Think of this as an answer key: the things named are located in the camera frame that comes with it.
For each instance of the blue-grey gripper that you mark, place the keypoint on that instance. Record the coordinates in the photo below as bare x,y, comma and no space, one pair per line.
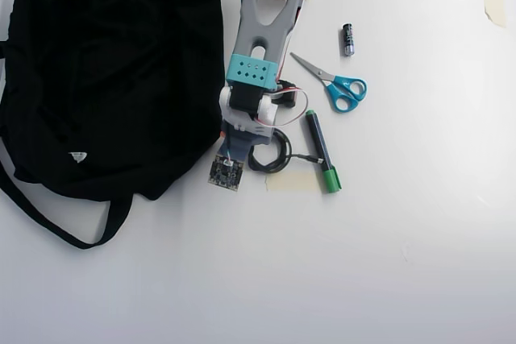
258,137

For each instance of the grey teal white robot arm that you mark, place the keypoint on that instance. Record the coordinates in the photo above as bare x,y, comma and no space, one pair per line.
252,72

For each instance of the black fabric bag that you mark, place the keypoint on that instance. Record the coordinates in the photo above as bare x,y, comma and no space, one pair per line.
113,78

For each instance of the black smartwatch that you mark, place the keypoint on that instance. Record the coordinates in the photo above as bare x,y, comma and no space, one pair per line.
288,96

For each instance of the beige masking tape piece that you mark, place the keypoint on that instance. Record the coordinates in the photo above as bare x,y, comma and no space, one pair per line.
294,183
495,1

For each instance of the black marker with green cap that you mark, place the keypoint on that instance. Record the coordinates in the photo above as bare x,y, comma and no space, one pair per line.
318,142

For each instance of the black AA battery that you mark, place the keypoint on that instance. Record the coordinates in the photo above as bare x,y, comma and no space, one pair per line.
348,40

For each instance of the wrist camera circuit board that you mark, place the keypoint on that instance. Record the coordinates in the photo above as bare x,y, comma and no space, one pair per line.
225,172

